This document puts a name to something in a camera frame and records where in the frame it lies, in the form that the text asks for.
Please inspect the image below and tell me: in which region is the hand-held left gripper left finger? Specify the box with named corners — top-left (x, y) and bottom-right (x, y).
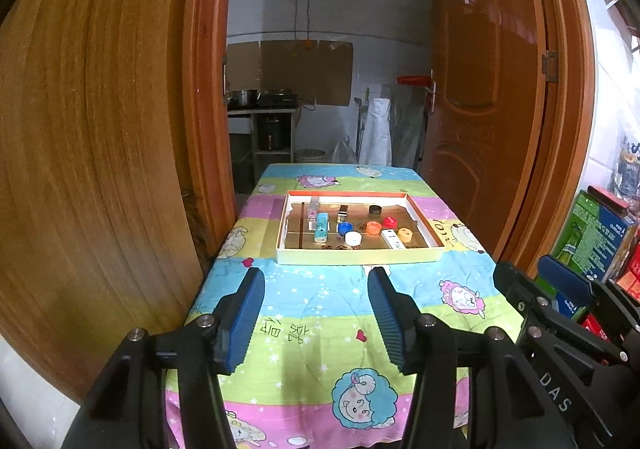
top-left (62, 268), bottom-right (266, 449)

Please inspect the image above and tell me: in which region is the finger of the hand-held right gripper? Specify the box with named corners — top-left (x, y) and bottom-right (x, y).
top-left (494, 261), bottom-right (561, 330)
top-left (537, 254), bottom-right (596, 307)

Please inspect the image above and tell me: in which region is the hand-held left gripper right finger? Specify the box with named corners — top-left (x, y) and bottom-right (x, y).
top-left (367, 266), bottom-right (556, 449)

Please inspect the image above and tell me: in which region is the shallow cream box tray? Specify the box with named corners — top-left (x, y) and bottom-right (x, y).
top-left (276, 190), bottom-right (445, 266)

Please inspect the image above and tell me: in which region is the green drink carton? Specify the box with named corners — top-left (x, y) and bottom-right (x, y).
top-left (557, 189), bottom-right (632, 320)

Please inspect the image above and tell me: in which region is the red carton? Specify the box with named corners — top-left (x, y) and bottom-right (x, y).
top-left (582, 239), bottom-right (640, 345)

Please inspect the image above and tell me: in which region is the cartoon sheep printed tablecloth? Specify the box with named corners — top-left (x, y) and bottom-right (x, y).
top-left (165, 163), bottom-right (521, 449)

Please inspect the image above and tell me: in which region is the dark red flat box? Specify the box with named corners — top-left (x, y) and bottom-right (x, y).
top-left (587, 185), bottom-right (633, 215)

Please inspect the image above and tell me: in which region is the flattened cardboard liner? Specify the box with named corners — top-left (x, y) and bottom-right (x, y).
top-left (285, 199), bottom-right (432, 250)

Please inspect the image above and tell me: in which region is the clear plastic bag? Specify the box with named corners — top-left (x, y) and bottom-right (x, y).
top-left (331, 139), bottom-right (359, 165)

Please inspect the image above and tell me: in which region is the white sack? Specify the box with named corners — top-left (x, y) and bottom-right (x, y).
top-left (359, 98), bottom-right (393, 167)

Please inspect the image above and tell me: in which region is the black cooker pot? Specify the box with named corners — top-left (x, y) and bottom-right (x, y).
top-left (257, 115), bottom-right (291, 150)

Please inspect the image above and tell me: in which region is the kitchen counter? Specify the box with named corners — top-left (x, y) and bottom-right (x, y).
top-left (227, 106), bottom-right (298, 170)

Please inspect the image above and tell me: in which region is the leaning glass pane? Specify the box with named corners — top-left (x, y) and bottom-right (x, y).
top-left (387, 89), bottom-right (426, 170)

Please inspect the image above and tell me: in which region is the black stove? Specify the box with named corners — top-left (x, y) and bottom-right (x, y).
top-left (257, 89), bottom-right (299, 109)

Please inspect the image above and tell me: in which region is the light wooden panel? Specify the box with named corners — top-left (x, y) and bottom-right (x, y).
top-left (0, 0), bottom-right (221, 405)

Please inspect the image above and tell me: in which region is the brown wooden door leaf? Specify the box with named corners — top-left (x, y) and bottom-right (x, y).
top-left (420, 0), bottom-right (548, 230)

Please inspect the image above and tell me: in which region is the orange wooden door frame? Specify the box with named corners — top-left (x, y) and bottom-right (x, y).
top-left (182, 0), bottom-right (596, 275)

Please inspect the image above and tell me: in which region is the cardboard wall sheet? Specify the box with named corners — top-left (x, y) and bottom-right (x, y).
top-left (227, 43), bottom-right (262, 95)
top-left (315, 42), bottom-right (354, 106)
top-left (260, 40), bottom-right (314, 102)

